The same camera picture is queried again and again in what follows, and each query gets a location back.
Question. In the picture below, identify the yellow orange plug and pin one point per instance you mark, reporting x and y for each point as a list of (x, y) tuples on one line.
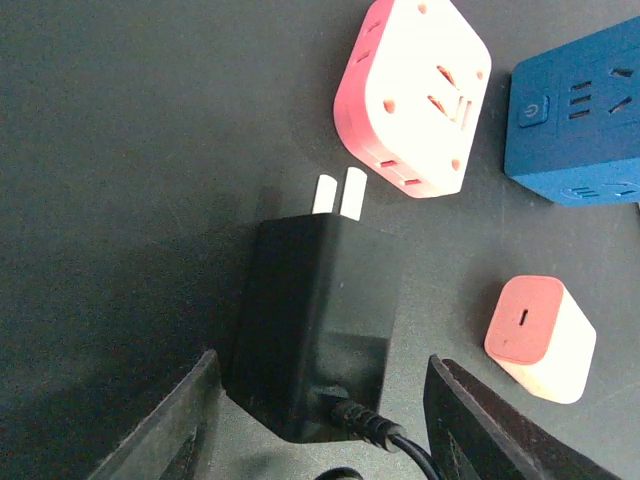
[(540, 336)]

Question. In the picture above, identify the pink plug adapter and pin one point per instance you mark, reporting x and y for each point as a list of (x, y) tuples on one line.
[(410, 98)]

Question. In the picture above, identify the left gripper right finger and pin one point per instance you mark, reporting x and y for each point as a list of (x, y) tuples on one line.
[(473, 433)]

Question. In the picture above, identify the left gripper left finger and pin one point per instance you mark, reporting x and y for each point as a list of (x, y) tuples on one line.
[(176, 440)]

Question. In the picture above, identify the blue cube plug adapter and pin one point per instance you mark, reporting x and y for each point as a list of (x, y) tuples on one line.
[(573, 123)]

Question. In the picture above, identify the black cable tie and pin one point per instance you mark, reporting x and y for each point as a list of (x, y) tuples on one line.
[(316, 324)]

